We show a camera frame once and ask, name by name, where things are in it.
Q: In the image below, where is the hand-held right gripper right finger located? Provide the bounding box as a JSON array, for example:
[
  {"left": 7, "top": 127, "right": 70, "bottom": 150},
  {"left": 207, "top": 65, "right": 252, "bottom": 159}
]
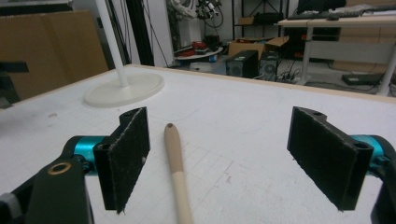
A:
[{"left": 287, "top": 105, "right": 386, "bottom": 212}]

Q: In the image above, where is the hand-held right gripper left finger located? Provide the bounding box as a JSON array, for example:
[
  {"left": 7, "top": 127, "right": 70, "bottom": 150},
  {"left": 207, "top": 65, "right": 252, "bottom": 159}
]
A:
[{"left": 73, "top": 106, "right": 151, "bottom": 215}]

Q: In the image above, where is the wooden stick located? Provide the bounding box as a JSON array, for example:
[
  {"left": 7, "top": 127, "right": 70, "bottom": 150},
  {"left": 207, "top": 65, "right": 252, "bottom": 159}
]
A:
[{"left": 163, "top": 122, "right": 194, "bottom": 224}]

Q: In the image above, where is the white stand with round base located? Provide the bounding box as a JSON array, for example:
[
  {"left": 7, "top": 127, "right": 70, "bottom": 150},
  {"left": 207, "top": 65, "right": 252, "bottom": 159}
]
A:
[{"left": 83, "top": 0, "right": 165, "bottom": 109}]

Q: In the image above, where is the flat black device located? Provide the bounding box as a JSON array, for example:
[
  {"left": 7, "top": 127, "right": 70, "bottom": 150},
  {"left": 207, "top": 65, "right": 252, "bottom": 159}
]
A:
[{"left": 341, "top": 72, "right": 386, "bottom": 87}]

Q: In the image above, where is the grey computer tower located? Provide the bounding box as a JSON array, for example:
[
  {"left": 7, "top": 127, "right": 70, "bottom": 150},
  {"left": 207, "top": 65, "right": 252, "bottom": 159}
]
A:
[{"left": 259, "top": 50, "right": 282, "bottom": 82}]

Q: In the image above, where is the white desk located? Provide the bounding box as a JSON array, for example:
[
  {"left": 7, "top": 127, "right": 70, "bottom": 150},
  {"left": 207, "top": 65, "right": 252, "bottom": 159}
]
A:
[{"left": 274, "top": 14, "right": 396, "bottom": 97}]

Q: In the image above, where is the small white box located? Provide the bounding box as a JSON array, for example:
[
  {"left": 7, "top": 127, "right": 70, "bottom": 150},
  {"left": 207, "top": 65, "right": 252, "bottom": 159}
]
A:
[{"left": 190, "top": 61, "right": 217, "bottom": 75}]

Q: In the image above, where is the black computer tower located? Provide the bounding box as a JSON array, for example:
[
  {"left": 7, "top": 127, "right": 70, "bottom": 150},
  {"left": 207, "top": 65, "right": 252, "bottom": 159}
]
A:
[{"left": 225, "top": 49, "right": 260, "bottom": 79}]

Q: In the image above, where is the round white low table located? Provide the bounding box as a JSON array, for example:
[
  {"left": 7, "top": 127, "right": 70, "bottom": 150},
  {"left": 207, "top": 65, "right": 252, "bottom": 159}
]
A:
[{"left": 174, "top": 46, "right": 224, "bottom": 62}]

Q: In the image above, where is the brown cardboard board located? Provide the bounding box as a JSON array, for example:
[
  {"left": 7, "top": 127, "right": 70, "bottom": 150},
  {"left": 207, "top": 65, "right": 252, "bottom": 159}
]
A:
[{"left": 0, "top": 9, "right": 109, "bottom": 101}]

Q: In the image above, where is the red tool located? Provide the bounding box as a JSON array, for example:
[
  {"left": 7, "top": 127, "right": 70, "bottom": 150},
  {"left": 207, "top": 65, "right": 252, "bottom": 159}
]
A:
[{"left": 177, "top": 40, "right": 209, "bottom": 58}]

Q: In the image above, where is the open cardboard box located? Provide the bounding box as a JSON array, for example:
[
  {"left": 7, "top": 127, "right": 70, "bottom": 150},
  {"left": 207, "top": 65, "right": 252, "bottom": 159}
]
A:
[{"left": 228, "top": 35, "right": 290, "bottom": 61}]

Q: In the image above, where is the black keyboard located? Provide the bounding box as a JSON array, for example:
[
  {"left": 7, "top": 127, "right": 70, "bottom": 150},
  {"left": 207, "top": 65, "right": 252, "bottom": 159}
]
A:
[{"left": 286, "top": 10, "right": 360, "bottom": 21}]

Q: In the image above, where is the black metal shelf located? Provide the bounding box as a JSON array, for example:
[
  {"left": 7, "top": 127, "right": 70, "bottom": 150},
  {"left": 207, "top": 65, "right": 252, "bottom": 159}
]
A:
[{"left": 232, "top": 0, "right": 286, "bottom": 42}]

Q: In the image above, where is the power strip with cables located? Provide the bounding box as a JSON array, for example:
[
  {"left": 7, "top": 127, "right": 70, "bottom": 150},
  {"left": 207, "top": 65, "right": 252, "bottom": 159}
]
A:
[{"left": 276, "top": 66, "right": 303, "bottom": 84}]

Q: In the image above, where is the black aluminium post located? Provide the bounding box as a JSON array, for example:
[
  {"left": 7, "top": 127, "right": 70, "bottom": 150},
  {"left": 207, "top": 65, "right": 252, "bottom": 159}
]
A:
[{"left": 125, "top": 0, "right": 155, "bottom": 67}]

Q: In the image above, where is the black metal bracket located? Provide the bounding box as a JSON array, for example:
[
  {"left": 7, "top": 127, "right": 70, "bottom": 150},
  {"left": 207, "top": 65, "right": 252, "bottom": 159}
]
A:
[{"left": 0, "top": 61, "right": 30, "bottom": 109}]

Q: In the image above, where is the white robot with cables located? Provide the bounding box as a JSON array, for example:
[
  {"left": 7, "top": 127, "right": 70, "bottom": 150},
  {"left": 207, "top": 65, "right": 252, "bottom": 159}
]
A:
[{"left": 166, "top": 0, "right": 224, "bottom": 50}]

